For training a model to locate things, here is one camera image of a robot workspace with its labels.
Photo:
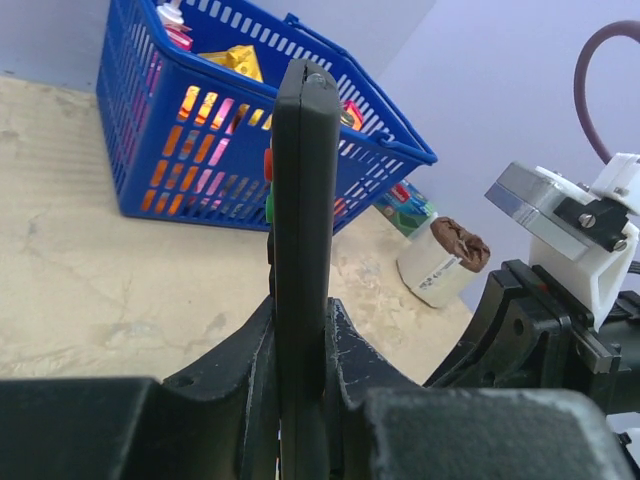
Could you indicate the white pump bottle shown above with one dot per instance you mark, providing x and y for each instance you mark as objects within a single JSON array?
[{"x": 171, "y": 18}]

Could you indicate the black remote control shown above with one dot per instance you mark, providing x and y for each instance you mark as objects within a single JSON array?
[{"x": 305, "y": 138}]

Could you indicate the yellow snack bag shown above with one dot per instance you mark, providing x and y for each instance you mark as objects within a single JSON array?
[{"x": 241, "y": 59}]

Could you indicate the orange carton box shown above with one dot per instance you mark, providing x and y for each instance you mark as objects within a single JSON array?
[{"x": 351, "y": 115}]

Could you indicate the blue plastic basket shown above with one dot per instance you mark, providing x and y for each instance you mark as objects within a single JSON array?
[{"x": 186, "y": 137}]

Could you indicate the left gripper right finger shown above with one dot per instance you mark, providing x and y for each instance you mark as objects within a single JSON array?
[{"x": 373, "y": 412}]

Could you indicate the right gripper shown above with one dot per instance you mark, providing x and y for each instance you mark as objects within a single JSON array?
[{"x": 556, "y": 344}]

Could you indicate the brown lidded white cup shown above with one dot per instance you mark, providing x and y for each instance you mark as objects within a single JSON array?
[{"x": 441, "y": 260}]

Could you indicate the blue green sponge pack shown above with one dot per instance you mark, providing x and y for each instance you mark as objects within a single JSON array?
[{"x": 406, "y": 208}]

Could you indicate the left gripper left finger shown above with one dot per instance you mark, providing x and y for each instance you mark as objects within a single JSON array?
[{"x": 226, "y": 422}]

